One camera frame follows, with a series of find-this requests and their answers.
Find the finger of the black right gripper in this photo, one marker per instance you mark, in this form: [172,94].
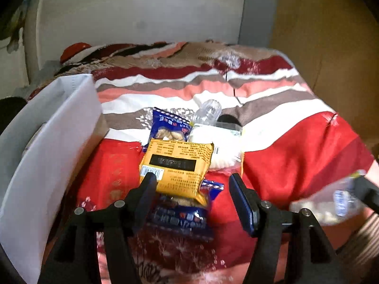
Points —
[367,193]

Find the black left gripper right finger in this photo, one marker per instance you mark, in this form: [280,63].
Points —
[311,257]

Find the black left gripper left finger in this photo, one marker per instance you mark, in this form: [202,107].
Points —
[74,257]

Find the clear snack bag blue label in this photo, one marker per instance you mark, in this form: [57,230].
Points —
[334,203]

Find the red snack packet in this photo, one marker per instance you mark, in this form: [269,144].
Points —
[111,172]

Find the blue cookie packet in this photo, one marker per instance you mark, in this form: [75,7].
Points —
[168,126]
[184,215]

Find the clear bag white rice crackers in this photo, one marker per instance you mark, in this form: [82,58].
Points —
[227,144]

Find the yellow snack packet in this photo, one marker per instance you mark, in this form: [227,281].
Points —
[179,167]

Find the red striped floral bedspread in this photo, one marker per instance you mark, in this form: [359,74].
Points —
[294,144]

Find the white fabric storage box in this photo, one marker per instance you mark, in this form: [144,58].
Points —
[42,151]

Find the clear plastic bottle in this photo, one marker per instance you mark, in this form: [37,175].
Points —
[208,113]

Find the red pillow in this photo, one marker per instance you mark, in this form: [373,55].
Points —
[72,50]

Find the white wardrobe door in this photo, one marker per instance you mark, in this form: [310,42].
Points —
[53,25]

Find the black round device with cable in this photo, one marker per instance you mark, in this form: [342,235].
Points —
[230,119]

